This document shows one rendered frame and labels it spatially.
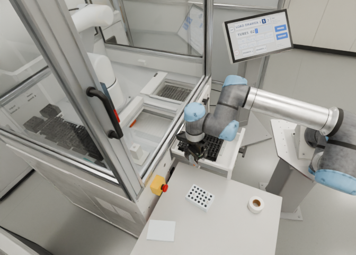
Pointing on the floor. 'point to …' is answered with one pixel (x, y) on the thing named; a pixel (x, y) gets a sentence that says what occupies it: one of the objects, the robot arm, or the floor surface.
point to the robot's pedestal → (289, 182)
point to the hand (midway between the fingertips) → (193, 159)
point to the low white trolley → (213, 218)
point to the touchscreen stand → (252, 77)
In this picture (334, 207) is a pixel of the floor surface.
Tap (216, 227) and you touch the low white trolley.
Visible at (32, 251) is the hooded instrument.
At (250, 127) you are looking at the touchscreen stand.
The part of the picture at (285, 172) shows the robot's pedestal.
